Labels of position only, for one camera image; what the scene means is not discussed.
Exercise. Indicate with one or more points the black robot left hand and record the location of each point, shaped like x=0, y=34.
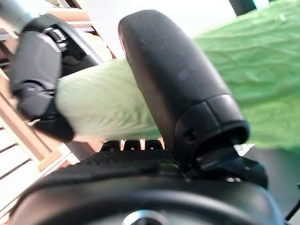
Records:
x=35, y=70

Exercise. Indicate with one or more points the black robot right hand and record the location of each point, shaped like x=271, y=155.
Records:
x=178, y=82

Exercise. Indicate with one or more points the green white napa cabbage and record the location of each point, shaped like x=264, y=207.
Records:
x=98, y=98

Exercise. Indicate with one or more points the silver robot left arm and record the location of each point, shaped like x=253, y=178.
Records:
x=11, y=9

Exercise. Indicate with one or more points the wide slatted wooden crate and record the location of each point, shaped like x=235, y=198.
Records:
x=14, y=164

